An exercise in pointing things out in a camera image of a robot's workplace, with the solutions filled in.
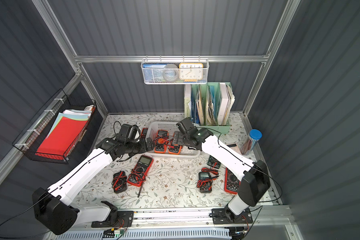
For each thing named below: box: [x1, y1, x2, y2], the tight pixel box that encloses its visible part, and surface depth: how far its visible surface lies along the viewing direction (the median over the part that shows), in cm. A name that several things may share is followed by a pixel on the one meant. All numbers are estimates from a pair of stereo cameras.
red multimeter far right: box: [224, 167, 242, 195], surface depth 83 cm
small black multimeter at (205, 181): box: [196, 171, 220, 193], surface depth 83 cm
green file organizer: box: [184, 82, 235, 134], surface depth 101 cm
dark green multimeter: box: [207, 155, 222, 169], surface depth 92 cm
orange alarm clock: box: [179, 62, 204, 82], surface depth 90 cm
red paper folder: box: [35, 116, 88, 160], surface depth 71 cm
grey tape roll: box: [162, 63, 179, 82], surface depth 90 cm
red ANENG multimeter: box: [127, 155, 154, 187], surface depth 88 cm
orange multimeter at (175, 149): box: [167, 144, 183, 155], surface depth 96 cm
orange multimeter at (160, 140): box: [154, 129, 169, 154], surface depth 101 cm
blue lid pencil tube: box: [240, 129, 263, 155], surface depth 86 cm
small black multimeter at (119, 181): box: [111, 171, 127, 194], surface depth 84 cm
